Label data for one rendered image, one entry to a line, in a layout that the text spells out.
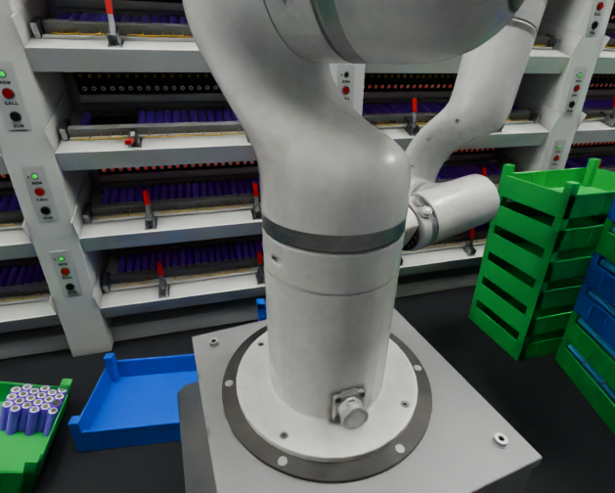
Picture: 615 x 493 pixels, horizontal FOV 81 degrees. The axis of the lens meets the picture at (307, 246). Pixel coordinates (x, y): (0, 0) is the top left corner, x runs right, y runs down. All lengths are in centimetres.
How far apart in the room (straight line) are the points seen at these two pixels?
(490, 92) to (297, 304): 43
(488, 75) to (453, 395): 42
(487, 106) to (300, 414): 47
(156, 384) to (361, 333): 76
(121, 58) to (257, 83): 66
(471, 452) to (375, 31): 34
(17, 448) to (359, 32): 94
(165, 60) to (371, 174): 71
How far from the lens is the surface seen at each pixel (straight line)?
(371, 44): 23
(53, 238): 102
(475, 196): 61
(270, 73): 28
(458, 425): 41
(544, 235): 100
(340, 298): 28
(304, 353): 32
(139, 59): 91
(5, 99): 97
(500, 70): 62
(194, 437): 52
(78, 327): 113
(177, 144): 92
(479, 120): 60
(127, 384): 104
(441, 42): 23
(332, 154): 25
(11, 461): 97
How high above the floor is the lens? 68
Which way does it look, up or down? 25 degrees down
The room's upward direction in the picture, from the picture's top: straight up
